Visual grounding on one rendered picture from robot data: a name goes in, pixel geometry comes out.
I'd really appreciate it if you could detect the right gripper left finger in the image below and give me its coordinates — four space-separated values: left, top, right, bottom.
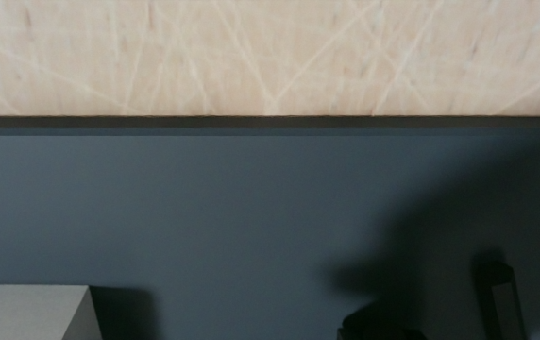
337 329 363 340

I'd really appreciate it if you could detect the black l-shaped hex key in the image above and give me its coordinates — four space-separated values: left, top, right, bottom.
476 260 527 340

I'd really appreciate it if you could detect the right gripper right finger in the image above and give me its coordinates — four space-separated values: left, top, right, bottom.
402 329 428 340

